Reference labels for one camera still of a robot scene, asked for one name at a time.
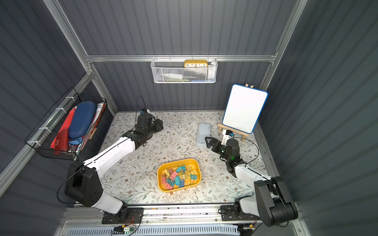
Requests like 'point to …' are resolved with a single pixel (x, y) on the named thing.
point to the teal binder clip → (182, 168)
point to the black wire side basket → (60, 118)
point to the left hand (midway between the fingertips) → (161, 123)
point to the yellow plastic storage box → (178, 174)
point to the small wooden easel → (239, 133)
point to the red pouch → (60, 142)
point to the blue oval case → (81, 119)
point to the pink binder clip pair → (164, 181)
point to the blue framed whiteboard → (243, 107)
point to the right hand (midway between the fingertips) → (213, 139)
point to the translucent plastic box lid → (204, 131)
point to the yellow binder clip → (167, 172)
